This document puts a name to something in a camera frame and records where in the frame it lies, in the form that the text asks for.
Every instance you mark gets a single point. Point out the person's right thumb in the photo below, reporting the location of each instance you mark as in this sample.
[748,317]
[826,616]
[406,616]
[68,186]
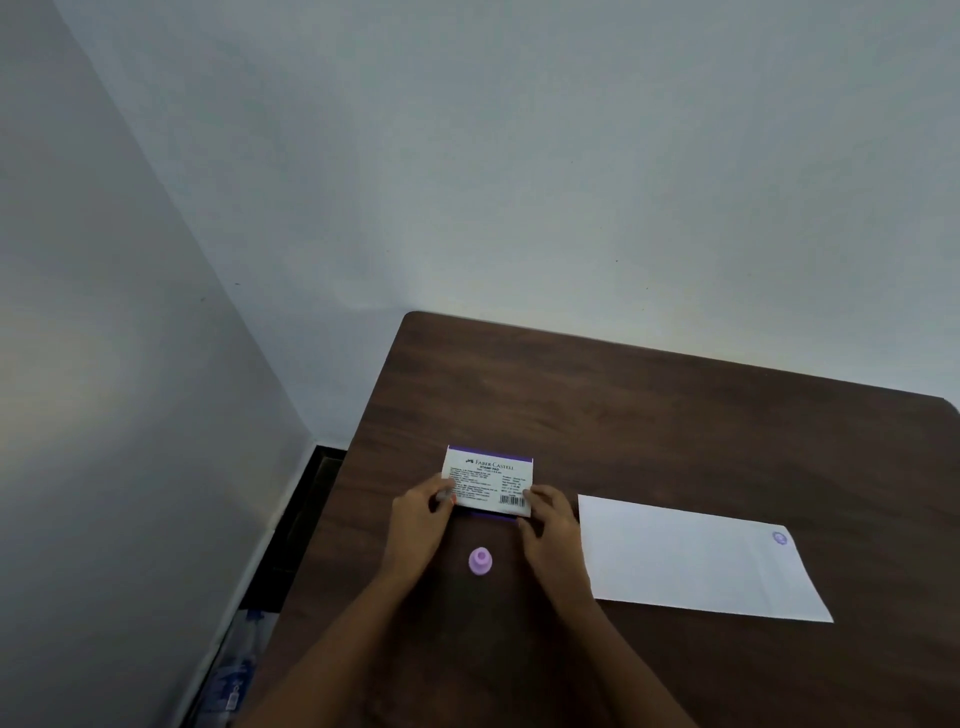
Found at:
[525,529]

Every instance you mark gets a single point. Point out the dark wooden table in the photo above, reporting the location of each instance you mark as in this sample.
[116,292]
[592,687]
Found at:
[637,525]

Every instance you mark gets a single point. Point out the person's left thumb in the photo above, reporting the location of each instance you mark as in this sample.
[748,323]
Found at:
[444,502]

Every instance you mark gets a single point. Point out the person's left hand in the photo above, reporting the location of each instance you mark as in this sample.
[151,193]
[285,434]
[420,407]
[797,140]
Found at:
[414,531]

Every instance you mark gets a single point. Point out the person's right hand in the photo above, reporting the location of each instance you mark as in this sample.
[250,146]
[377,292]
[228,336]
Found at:
[553,541]

